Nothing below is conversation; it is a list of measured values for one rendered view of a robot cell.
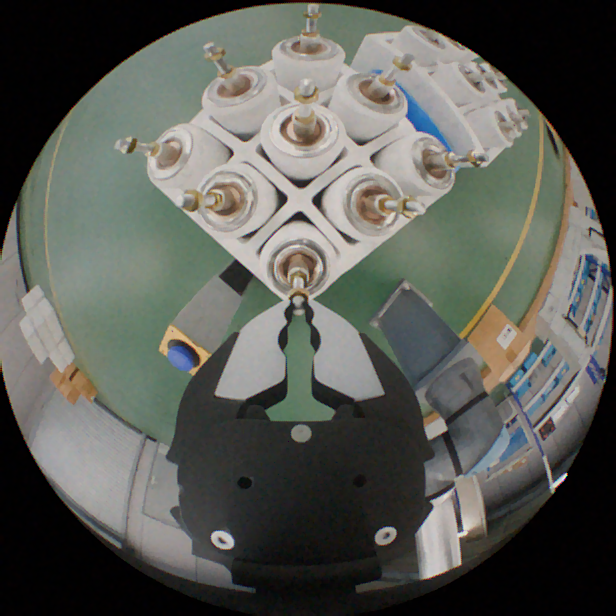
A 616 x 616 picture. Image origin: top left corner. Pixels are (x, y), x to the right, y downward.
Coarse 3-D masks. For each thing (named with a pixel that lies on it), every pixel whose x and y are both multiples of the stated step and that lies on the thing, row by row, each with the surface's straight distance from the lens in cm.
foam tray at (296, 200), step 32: (288, 96) 34; (320, 96) 34; (224, 128) 42; (256, 160) 29; (352, 160) 30; (288, 192) 28; (320, 192) 39; (320, 224) 28; (256, 256) 29; (352, 256) 30
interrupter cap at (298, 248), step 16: (288, 240) 20; (304, 240) 20; (272, 256) 21; (288, 256) 21; (304, 256) 21; (320, 256) 21; (272, 272) 22; (320, 272) 21; (288, 288) 22; (304, 288) 22; (320, 288) 22
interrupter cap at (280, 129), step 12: (288, 108) 24; (312, 108) 24; (276, 120) 23; (288, 120) 23; (324, 120) 23; (276, 132) 22; (288, 132) 22; (324, 132) 22; (336, 132) 22; (276, 144) 21; (288, 144) 21; (300, 144) 21; (312, 144) 22; (324, 144) 22; (300, 156) 21; (312, 156) 21
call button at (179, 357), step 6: (174, 348) 24; (180, 348) 24; (168, 354) 25; (174, 354) 24; (180, 354) 24; (186, 354) 24; (174, 360) 25; (180, 360) 25; (186, 360) 24; (192, 360) 24; (174, 366) 27; (180, 366) 26; (186, 366) 25; (192, 366) 25
